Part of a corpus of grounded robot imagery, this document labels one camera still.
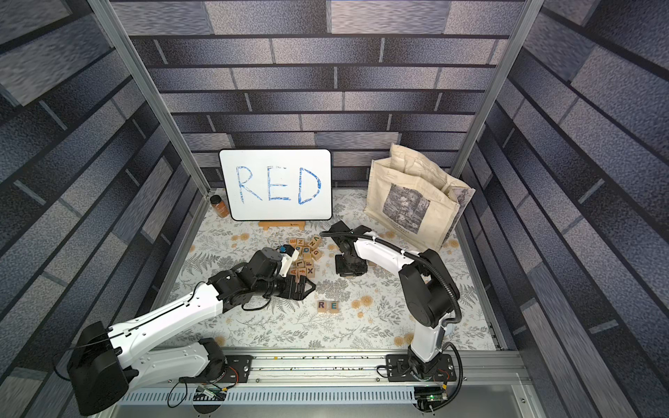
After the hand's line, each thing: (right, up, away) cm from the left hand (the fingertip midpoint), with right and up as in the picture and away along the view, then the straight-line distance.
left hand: (307, 285), depth 76 cm
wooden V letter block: (+1, +12, +24) cm, 27 cm away
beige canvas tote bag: (+37, +28, +14) cm, 48 cm away
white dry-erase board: (-15, +33, +21) cm, 41 cm away
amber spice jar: (-40, +25, +28) cm, 55 cm away
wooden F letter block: (-1, +3, +18) cm, 18 cm away
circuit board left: (-28, -28, -5) cm, 40 cm away
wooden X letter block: (-1, +1, +14) cm, 14 cm away
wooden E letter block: (+8, -9, +7) cm, 14 cm away
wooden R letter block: (+4, -9, +7) cm, 12 cm away
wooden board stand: (-20, +17, +27) cm, 38 cm away
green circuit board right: (+35, -29, -6) cm, 46 cm away
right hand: (+12, +1, +14) cm, 18 cm away
